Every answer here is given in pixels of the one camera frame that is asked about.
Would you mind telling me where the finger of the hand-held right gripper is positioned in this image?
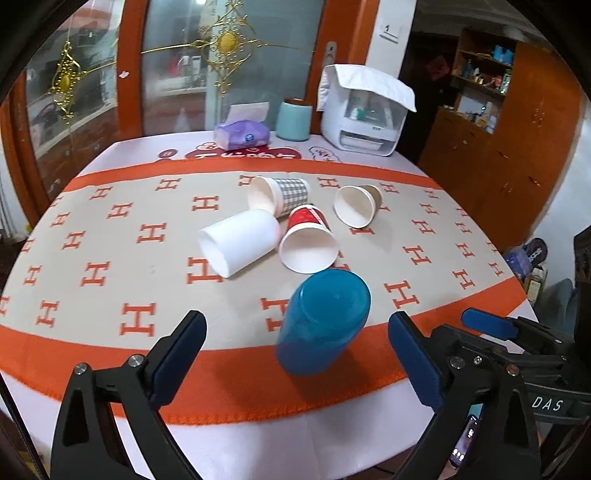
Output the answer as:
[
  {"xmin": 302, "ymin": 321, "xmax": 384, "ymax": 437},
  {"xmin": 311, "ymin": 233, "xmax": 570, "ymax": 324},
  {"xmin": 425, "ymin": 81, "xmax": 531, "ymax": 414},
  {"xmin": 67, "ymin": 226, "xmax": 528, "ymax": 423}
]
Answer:
[{"xmin": 462, "ymin": 308, "xmax": 575, "ymax": 358}]

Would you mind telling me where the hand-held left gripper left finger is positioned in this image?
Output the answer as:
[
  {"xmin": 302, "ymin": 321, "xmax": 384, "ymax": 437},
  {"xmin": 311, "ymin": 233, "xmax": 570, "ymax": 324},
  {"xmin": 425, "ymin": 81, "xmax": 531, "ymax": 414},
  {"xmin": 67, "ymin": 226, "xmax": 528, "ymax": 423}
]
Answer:
[{"xmin": 50, "ymin": 310, "xmax": 207, "ymax": 480}]

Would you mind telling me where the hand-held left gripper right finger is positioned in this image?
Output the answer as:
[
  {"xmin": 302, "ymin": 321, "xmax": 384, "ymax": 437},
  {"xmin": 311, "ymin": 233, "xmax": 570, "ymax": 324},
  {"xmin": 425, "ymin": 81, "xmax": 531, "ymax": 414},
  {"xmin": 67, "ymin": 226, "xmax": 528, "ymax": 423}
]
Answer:
[{"xmin": 388, "ymin": 311, "xmax": 542, "ymax": 480}]

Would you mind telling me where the blue plastic cup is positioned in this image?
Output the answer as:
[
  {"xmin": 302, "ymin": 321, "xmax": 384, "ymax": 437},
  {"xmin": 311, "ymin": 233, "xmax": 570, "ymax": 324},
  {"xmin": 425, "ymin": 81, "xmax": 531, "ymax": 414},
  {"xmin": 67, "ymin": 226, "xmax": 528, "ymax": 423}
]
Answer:
[{"xmin": 275, "ymin": 270, "xmax": 371, "ymax": 376}]

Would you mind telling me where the white foam cup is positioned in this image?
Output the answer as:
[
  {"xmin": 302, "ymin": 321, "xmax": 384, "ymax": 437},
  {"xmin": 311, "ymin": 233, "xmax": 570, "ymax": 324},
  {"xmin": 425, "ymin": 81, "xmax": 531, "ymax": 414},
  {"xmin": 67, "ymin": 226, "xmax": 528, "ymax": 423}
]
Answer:
[{"xmin": 197, "ymin": 209, "xmax": 283, "ymax": 279}]

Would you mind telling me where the red paper cup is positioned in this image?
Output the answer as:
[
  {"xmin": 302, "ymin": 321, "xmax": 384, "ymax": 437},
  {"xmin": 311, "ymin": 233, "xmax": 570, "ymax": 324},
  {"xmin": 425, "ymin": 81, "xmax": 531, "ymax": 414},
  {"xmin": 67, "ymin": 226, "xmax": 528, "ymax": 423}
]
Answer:
[{"xmin": 278, "ymin": 203, "xmax": 339, "ymax": 274}]

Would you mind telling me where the brown paper cup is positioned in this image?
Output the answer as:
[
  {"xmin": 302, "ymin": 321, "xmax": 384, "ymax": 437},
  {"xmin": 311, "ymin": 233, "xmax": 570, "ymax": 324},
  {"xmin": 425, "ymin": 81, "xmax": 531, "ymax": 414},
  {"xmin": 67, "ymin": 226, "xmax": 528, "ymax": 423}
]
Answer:
[{"xmin": 333, "ymin": 185, "xmax": 383, "ymax": 229}]

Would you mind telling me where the checkered paper cup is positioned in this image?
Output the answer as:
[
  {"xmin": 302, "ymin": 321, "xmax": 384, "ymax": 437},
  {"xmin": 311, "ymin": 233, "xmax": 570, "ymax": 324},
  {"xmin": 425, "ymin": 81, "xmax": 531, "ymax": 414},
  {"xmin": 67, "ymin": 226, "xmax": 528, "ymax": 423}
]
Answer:
[{"xmin": 247, "ymin": 174, "xmax": 311, "ymax": 219}]

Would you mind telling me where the light teal cup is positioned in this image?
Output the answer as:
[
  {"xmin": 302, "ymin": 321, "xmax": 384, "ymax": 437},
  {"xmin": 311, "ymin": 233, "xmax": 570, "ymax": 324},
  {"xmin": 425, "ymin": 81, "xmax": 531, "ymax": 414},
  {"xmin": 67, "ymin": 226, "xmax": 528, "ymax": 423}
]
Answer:
[{"xmin": 276, "ymin": 98, "xmax": 314, "ymax": 142}]

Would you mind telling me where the blue packet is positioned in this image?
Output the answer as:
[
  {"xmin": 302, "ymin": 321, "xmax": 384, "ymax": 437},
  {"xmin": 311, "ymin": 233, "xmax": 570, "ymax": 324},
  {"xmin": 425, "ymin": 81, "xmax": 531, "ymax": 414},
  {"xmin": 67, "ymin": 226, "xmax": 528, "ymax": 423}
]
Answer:
[{"xmin": 503, "ymin": 237, "xmax": 549, "ymax": 283}]

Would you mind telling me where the smartphone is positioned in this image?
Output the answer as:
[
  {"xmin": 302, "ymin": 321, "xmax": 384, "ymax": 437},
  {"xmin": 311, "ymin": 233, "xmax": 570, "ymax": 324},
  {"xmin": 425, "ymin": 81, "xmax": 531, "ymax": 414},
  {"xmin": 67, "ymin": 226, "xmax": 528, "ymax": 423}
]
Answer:
[{"xmin": 449, "ymin": 414, "xmax": 481, "ymax": 470}]

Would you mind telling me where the orange patterned tablecloth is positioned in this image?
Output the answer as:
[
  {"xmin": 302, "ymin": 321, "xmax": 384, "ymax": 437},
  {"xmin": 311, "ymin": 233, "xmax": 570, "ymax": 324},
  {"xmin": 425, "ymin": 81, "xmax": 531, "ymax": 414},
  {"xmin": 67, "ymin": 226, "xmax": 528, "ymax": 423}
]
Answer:
[{"xmin": 0, "ymin": 131, "xmax": 541, "ymax": 480}]

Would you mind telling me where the orange wooden shelf cabinet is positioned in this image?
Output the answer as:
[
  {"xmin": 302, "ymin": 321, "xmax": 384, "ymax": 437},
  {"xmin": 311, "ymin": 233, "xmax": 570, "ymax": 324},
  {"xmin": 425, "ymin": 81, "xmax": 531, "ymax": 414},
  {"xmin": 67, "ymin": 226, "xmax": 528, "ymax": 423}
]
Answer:
[{"xmin": 418, "ymin": 28, "xmax": 586, "ymax": 252}]

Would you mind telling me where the purple tissue pack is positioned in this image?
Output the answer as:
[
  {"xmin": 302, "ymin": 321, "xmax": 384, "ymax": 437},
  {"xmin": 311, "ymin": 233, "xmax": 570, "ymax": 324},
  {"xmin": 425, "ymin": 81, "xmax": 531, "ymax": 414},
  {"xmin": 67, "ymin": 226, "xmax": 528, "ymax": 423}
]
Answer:
[{"xmin": 213, "ymin": 102, "xmax": 271, "ymax": 151}]

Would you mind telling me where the white countertop appliance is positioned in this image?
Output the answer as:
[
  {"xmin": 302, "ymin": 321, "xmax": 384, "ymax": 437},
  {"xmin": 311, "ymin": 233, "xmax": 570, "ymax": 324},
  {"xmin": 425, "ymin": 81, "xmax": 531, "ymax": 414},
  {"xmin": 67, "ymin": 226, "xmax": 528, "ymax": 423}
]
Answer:
[{"xmin": 320, "ymin": 88, "xmax": 408, "ymax": 158}]

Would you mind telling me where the orange glass door cabinet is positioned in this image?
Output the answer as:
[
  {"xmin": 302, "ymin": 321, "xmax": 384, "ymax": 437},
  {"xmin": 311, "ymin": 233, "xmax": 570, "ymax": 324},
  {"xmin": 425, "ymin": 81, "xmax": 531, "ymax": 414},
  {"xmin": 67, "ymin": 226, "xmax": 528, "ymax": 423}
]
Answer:
[{"xmin": 0, "ymin": 0, "xmax": 380, "ymax": 232}]

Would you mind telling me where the white cloth cover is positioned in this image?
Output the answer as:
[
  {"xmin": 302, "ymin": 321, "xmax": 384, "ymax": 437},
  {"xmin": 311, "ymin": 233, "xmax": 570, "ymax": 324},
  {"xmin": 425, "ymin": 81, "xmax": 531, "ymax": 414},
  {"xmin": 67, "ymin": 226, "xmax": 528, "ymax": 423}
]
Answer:
[{"xmin": 317, "ymin": 64, "xmax": 417, "ymax": 113}]

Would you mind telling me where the gold door ornament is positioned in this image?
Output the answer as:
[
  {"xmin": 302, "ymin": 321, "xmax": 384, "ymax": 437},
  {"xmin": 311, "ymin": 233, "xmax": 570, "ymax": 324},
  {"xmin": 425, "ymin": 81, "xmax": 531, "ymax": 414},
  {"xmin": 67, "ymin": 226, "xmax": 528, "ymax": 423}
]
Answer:
[
  {"xmin": 141, "ymin": 0, "xmax": 317, "ymax": 97},
  {"xmin": 28, "ymin": 41, "xmax": 118, "ymax": 125}
]

